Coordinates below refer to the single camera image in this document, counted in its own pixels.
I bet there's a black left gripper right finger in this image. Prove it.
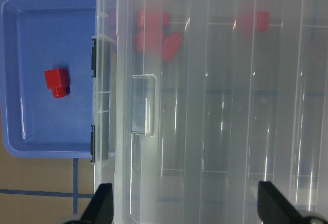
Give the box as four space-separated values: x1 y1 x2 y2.
257 181 308 223

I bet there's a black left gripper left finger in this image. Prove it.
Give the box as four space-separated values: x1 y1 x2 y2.
79 183 114 224

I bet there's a clear plastic box lid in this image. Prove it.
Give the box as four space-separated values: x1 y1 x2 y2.
112 0 328 224

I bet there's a red block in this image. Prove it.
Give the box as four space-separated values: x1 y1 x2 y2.
133 31 166 53
235 10 270 33
161 32 182 62
44 68 69 98
136 9 169 29

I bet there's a clear plastic storage box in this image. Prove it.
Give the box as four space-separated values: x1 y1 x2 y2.
91 0 328 224

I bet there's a blue plastic tray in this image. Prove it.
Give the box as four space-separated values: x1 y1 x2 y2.
1 0 96 158

